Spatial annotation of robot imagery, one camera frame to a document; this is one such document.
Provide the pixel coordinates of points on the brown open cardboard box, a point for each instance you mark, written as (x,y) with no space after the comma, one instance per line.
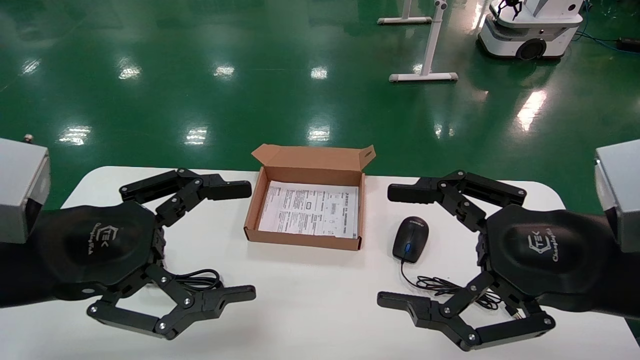
(305,162)

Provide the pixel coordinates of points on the white table foot bar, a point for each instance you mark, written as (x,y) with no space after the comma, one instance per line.
(405,20)

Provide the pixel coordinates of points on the white T-shaped table leg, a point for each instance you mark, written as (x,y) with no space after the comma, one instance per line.
(430,50)

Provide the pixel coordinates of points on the white printed instruction sheet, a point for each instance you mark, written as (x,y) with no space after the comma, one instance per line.
(310,207)

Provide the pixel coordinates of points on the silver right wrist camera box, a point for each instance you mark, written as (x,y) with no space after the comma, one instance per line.
(622,190)

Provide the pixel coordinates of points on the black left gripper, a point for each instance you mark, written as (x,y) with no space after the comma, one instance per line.
(95,245)

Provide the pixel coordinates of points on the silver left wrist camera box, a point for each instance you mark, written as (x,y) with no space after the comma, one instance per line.
(20,190)

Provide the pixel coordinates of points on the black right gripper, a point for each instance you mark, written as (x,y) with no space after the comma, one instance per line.
(545,255)

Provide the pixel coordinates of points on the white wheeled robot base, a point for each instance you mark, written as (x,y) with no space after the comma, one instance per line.
(530,30)

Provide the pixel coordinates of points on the black floor power adapter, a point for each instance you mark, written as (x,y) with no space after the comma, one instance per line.
(627,44)

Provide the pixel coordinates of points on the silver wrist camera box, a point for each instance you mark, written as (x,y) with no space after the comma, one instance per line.
(622,190)
(20,190)

